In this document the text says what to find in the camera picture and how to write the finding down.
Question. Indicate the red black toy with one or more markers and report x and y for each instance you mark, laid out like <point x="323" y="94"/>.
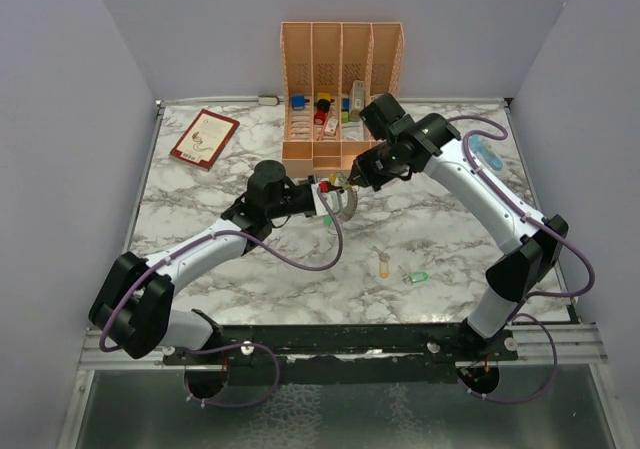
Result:
<point x="323" y="107"/>

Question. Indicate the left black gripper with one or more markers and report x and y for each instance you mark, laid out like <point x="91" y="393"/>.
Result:
<point x="308" y="185"/>

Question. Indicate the blue toy block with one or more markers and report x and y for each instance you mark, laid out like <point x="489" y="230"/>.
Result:
<point x="298" y="102"/>

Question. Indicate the blue packaged item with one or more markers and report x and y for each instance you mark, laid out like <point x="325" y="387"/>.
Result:
<point x="483" y="152"/>

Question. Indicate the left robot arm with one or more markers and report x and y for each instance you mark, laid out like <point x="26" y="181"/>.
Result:
<point x="134" y="307"/>

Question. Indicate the grey green box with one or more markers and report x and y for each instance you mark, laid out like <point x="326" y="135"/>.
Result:
<point x="356" y="100"/>

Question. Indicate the metal keyring with yellow grip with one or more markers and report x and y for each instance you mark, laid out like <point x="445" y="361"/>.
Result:
<point x="345" y="202"/>

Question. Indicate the light green tag key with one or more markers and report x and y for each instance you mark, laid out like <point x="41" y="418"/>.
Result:
<point x="413" y="277"/>

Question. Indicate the peach desk organizer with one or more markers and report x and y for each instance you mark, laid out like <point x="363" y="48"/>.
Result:
<point x="331" y="70"/>

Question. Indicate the small white red box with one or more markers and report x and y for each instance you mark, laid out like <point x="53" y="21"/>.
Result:
<point x="331" y="127"/>

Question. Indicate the white wall plug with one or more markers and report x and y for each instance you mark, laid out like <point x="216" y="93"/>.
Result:
<point x="268" y="100"/>

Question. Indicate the red book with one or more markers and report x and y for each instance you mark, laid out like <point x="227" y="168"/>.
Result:
<point x="204" y="140"/>

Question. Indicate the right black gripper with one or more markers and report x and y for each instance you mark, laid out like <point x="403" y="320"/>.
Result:
<point x="362" y="173"/>

